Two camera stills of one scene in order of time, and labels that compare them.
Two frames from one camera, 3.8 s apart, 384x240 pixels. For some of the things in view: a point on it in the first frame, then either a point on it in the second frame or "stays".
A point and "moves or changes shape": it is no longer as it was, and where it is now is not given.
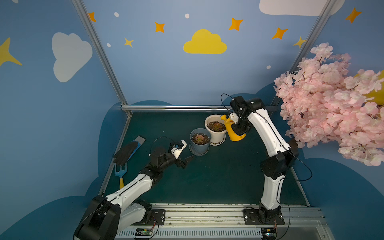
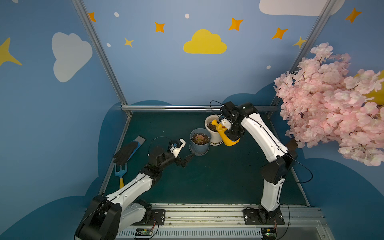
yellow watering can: (233, 136) moves or changes shape
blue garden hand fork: (120, 174) stays
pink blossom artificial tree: (321, 101) stays
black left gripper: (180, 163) stays
